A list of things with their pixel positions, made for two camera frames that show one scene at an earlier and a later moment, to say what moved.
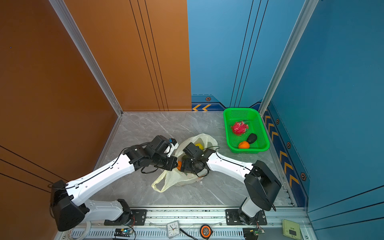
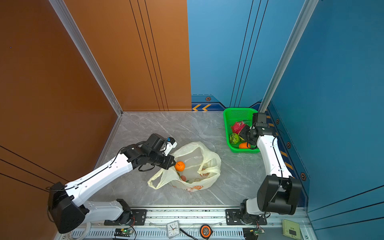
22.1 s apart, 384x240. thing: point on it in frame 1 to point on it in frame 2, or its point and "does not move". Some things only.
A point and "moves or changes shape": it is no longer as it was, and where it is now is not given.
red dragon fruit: (240, 127) does not move
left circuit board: (125, 232) does not move
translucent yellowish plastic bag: (174, 177) moves or changes shape
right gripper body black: (190, 166) to (246, 134)
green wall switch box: (291, 229) does not move
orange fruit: (244, 144) does not move
